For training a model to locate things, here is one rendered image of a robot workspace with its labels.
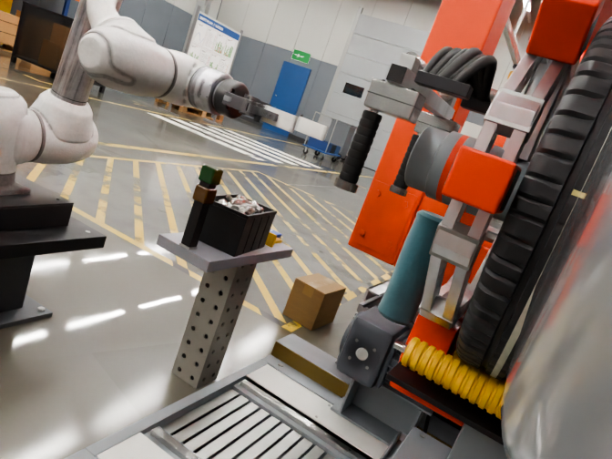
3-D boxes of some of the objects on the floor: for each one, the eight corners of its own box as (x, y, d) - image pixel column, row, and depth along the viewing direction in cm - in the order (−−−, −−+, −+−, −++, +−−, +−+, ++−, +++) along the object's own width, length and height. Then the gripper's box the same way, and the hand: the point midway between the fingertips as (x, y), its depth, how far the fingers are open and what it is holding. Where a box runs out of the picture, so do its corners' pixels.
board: (178, 117, 931) (209, 8, 891) (157, 107, 949) (187, 2, 908) (223, 127, 1068) (252, 34, 1027) (205, 119, 1086) (233, 27, 1045)
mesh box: (61, 83, 787) (76, 20, 767) (8, 60, 833) (22, 0, 812) (105, 94, 867) (120, 36, 846) (55, 72, 912) (67, 17, 892)
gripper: (250, 122, 117) (331, 154, 109) (178, 103, 95) (271, 141, 87) (260, 90, 116) (342, 120, 107) (190, 63, 94) (286, 98, 85)
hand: (305, 127), depth 97 cm, fingers open, 12 cm apart
